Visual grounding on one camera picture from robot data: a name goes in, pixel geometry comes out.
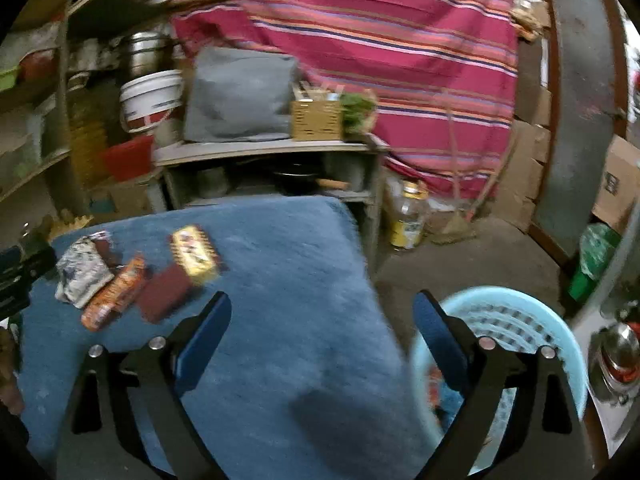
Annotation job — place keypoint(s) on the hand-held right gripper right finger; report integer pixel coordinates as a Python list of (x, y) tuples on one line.
[(442, 340)]

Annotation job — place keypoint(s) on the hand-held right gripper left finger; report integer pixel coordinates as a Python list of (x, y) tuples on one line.
[(205, 345)]

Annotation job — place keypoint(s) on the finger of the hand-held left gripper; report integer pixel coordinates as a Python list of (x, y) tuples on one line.
[(35, 265)]

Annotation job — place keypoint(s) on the black and white snack packet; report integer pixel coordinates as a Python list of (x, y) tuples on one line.
[(82, 272)]

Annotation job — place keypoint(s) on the light blue plastic basket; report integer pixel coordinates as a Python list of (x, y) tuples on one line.
[(525, 320)]

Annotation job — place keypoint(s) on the red snack packet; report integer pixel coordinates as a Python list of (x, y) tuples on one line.
[(115, 297)]

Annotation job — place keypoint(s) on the person's left forearm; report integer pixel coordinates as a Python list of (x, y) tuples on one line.
[(7, 375)]

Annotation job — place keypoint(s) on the yellow egg tray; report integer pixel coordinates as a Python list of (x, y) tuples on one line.
[(75, 222)]

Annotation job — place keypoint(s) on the maroon foil packet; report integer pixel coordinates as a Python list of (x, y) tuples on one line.
[(165, 292)]

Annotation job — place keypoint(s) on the gold patterned box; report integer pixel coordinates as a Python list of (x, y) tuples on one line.
[(195, 255)]

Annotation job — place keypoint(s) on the wooden shelf unit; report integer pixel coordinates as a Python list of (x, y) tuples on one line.
[(35, 166)]

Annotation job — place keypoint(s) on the small yellow oil bottle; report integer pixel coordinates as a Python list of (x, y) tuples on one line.
[(407, 225)]

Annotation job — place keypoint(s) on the large yellow oil bottle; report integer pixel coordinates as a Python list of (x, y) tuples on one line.
[(87, 140)]

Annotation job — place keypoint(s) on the red plastic basin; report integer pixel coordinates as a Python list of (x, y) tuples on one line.
[(127, 157)]

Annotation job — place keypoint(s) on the white cabinet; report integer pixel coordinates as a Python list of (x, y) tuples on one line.
[(587, 317)]

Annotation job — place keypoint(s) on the green plastic bag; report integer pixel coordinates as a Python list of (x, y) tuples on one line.
[(595, 260)]

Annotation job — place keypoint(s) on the stacked steel bowls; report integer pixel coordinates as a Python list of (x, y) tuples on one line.
[(620, 355)]

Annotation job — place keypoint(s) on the flattened cardboard boxes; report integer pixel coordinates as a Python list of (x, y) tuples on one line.
[(522, 160)]

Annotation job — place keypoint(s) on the white plastic bucket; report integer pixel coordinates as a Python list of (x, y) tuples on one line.
[(150, 95)]

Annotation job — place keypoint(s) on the low wooden cabinet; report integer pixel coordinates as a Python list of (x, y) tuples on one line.
[(270, 147)]

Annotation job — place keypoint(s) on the printed cardboard box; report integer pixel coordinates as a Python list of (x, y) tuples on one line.
[(617, 185)]

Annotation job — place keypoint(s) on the steel cooking pot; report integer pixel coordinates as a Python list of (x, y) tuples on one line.
[(145, 55)]

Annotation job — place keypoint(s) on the green leafy vegetables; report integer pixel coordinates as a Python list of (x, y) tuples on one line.
[(357, 107)]

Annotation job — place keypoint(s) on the wooden utensil holder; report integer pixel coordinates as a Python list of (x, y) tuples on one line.
[(317, 120)]

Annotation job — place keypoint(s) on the grey cushion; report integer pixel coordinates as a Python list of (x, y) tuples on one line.
[(240, 95)]

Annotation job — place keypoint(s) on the wooden framed door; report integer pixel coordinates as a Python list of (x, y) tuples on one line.
[(580, 110)]

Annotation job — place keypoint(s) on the pink striped cloth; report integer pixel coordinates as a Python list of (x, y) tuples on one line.
[(375, 35)]

